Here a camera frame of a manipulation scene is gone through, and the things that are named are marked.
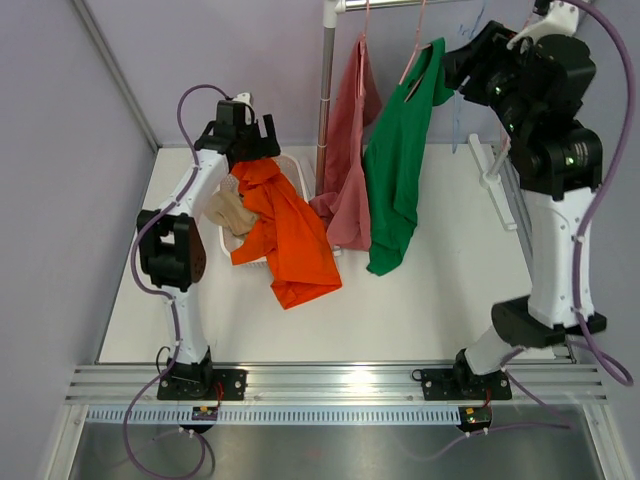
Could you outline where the light blue hanger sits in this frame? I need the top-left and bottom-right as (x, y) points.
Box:
(451, 0), (488, 153)

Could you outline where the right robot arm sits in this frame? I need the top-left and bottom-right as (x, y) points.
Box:
(442, 21), (607, 399)

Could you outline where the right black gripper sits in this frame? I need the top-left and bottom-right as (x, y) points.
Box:
(439, 21), (536, 140)

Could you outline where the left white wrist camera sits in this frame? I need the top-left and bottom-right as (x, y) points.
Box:
(222, 92), (253, 108)

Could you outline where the pink hanger of beige shirt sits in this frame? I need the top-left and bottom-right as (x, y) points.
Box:
(500, 0), (535, 153)

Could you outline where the orange t shirt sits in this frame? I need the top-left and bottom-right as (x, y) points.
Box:
(231, 158), (342, 310)

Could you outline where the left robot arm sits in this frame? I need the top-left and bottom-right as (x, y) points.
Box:
(131, 93), (280, 401)

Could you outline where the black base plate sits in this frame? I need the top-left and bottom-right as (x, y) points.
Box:
(157, 364), (247, 401)
(411, 368), (513, 401)

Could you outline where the metal clothes rack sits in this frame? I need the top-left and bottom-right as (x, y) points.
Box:
(314, 1), (548, 231)

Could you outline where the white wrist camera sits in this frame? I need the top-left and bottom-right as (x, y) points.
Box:
(222, 92), (253, 108)
(506, 1), (579, 50)

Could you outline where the beige t shirt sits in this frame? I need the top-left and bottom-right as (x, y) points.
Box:
(204, 190), (258, 237)

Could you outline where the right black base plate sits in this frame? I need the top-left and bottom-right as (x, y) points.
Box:
(411, 368), (513, 401)

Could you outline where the aluminium mounting rail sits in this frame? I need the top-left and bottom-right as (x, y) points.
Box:
(64, 361), (607, 406)

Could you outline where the white perforated plastic basket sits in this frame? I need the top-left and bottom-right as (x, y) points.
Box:
(218, 154), (336, 277)

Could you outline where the pink t shirt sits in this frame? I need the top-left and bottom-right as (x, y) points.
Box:
(310, 35), (382, 251)

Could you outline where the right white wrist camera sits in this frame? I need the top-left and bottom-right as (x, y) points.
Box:
(506, 1), (579, 50)

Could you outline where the pink hanger of green shirt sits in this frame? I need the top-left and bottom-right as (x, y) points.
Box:
(398, 0), (429, 86)

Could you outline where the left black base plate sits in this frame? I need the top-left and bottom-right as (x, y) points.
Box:
(157, 364), (247, 401)

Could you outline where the white slotted cable duct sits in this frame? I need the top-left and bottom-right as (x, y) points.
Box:
(86, 405), (461, 426)

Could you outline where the green t shirt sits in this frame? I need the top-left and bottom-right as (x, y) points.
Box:
(363, 37), (453, 276)

